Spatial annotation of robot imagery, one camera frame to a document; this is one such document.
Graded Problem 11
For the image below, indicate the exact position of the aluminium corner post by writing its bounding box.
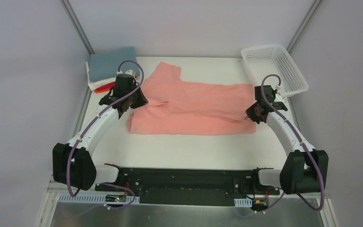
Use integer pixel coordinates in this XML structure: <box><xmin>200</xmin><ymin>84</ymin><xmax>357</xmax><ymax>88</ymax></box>
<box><xmin>60</xmin><ymin>0</ymin><xmax>95</xmax><ymax>55</ymax></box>
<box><xmin>286</xmin><ymin>0</ymin><xmax>323</xmax><ymax>53</ymax></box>

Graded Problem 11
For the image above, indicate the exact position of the salmon pink t-shirt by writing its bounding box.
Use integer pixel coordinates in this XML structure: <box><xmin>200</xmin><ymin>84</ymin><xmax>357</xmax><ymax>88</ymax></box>
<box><xmin>126</xmin><ymin>62</ymin><xmax>256</xmax><ymax>135</ymax></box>

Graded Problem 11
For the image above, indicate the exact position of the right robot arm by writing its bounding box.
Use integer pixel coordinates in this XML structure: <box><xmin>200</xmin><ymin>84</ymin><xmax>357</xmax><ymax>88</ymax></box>
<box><xmin>246</xmin><ymin>85</ymin><xmax>328</xmax><ymax>194</ymax></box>

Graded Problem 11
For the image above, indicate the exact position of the white plastic basket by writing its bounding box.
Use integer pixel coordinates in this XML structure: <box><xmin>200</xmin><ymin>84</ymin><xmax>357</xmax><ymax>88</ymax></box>
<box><xmin>241</xmin><ymin>44</ymin><xmax>309</xmax><ymax>97</ymax></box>

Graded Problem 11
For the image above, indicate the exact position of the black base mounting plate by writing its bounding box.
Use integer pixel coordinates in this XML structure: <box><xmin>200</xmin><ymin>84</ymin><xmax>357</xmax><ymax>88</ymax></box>
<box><xmin>63</xmin><ymin>163</ymin><xmax>281</xmax><ymax>207</ymax></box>

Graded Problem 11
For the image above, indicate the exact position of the folded blue-grey t-shirt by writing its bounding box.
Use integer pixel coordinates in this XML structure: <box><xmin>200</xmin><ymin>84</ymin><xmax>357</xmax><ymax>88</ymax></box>
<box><xmin>87</xmin><ymin>47</ymin><xmax>137</xmax><ymax>82</ymax></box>

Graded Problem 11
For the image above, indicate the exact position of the right white slotted duct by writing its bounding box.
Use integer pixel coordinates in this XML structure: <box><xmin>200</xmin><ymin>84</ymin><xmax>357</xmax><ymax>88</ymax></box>
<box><xmin>234</xmin><ymin>198</ymin><xmax>252</xmax><ymax>208</ymax></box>

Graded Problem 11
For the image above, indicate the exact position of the folded orange t-shirt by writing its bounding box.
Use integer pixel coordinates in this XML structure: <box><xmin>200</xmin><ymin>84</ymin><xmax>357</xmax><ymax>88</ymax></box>
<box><xmin>94</xmin><ymin>87</ymin><xmax>111</xmax><ymax>93</ymax></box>

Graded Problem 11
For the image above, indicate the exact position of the white slotted duct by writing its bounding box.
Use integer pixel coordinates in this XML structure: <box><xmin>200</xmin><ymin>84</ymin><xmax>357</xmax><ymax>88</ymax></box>
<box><xmin>58</xmin><ymin>193</ymin><xmax>140</xmax><ymax>205</ymax></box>
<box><xmin>234</xmin><ymin>198</ymin><xmax>252</xmax><ymax>208</ymax></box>

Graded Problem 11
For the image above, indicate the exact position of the aluminium corner post right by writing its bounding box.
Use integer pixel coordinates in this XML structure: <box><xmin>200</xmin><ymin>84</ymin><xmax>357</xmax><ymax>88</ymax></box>
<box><xmin>286</xmin><ymin>0</ymin><xmax>323</xmax><ymax>53</ymax></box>

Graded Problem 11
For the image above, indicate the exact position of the aluminium corner post left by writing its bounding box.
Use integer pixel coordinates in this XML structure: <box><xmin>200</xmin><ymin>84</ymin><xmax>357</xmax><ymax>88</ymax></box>
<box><xmin>60</xmin><ymin>0</ymin><xmax>95</xmax><ymax>55</ymax></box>

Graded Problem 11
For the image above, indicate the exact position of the folded white t-shirt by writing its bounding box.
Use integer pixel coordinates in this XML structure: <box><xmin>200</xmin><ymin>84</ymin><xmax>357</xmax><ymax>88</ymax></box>
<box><xmin>86</xmin><ymin>62</ymin><xmax>116</xmax><ymax>91</ymax></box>

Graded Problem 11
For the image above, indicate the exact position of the left white slotted duct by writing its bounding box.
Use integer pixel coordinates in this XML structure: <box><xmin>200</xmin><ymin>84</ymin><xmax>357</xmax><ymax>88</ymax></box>
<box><xmin>58</xmin><ymin>193</ymin><xmax>140</xmax><ymax>205</ymax></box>

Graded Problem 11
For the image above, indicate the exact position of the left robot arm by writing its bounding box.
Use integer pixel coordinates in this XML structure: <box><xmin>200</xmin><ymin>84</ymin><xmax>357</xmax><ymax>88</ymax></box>
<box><xmin>52</xmin><ymin>72</ymin><xmax>148</xmax><ymax>191</ymax></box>

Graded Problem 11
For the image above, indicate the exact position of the folded magenta t-shirt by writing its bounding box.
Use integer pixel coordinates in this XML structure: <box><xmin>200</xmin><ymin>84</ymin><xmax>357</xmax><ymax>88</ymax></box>
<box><xmin>99</xmin><ymin>82</ymin><xmax>115</xmax><ymax>89</ymax></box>

